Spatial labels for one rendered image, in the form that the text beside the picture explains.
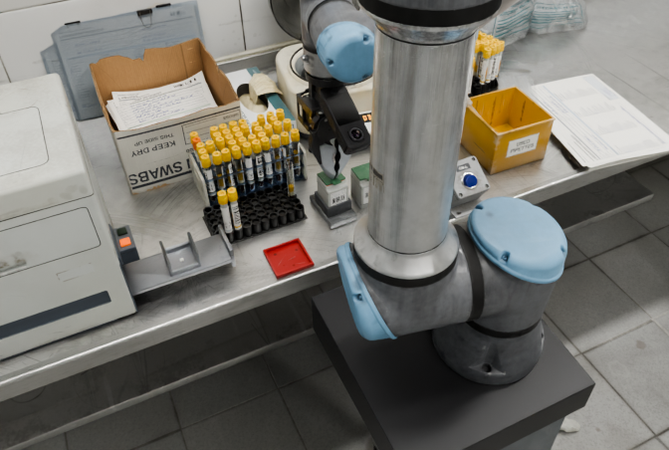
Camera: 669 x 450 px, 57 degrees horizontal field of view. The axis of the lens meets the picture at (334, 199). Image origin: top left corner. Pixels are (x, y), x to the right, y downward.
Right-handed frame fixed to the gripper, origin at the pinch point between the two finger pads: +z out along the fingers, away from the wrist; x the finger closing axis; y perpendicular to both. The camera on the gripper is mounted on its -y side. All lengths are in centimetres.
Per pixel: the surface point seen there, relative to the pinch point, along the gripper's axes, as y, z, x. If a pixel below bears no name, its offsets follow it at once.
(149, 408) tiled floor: 36, 97, 45
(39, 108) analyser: 11.9, -20.4, 41.8
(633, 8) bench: 35, 9, -114
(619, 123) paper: -5, 8, -66
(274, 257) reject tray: -4.7, 9.4, 14.6
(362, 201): -1.1, 7.6, -5.0
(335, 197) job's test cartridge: -1.1, 4.3, 0.6
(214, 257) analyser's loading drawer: -3.3, 5.6, 24.5
